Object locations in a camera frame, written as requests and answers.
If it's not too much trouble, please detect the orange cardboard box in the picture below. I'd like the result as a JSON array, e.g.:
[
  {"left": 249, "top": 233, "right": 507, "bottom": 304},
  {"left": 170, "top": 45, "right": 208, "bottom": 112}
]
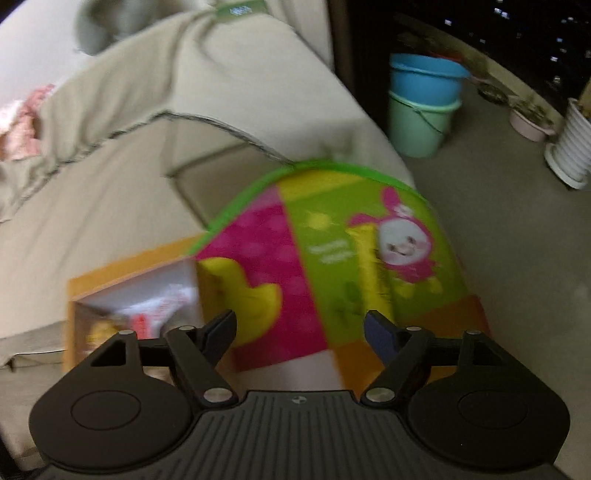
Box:
[{"left": 62, "top": 234, "right": 211, "bottom": 376}]

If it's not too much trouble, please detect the pink cloth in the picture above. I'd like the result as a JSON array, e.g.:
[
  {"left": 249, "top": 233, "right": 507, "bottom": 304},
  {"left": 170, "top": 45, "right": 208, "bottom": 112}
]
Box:
[{"left": 0, "top": 84, "right": 57, "bottom": 162}]

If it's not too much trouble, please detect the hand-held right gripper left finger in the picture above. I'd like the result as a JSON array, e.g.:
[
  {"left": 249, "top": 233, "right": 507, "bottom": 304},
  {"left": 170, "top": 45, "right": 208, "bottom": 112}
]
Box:
[{"left": 90, "top": 309, "right": 238, "bottom": 409}]

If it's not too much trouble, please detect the blue plastic bucket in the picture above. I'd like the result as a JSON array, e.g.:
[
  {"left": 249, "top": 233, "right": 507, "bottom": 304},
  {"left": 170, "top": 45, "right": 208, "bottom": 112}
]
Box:
[{"left": 389, "top": 53, "right": 470, "bottom": 106}]

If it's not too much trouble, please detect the beige sofa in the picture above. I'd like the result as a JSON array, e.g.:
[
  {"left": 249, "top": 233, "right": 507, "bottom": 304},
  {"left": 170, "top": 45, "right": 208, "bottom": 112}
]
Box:
[{"left": 0, "top": 0, "right": 419, "bottom": 472}]

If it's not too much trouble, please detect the white ribbed flower pot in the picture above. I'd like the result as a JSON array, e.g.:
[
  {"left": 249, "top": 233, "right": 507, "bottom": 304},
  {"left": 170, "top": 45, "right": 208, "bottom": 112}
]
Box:
[{"left": 544, "top": 98, "right": 591, "bottom": 190}]

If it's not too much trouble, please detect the green fabric label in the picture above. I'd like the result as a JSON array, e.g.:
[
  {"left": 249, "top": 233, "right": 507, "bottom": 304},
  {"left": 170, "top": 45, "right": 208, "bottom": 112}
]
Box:
[{"left": 214, "top": 0, "right": 269, "bottom": 23}]

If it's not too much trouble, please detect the green plastic bucket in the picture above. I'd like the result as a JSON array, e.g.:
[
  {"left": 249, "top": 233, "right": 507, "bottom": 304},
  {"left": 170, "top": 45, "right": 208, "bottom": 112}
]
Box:
[{"left": 387, "top": 90, "right": 462, "bottom": 159}]

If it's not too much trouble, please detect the colourful cartoon play mat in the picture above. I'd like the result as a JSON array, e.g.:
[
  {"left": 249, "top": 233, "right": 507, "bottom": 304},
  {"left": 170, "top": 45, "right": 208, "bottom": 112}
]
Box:
[{"left": 189, "top": 158, "right": 492, "bottom": 398}]

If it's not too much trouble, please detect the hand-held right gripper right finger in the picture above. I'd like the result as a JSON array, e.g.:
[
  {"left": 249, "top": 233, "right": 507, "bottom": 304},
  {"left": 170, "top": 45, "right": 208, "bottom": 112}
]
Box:
[{"left": 361, "top": 310, "right": 502, "bottom": 409}]

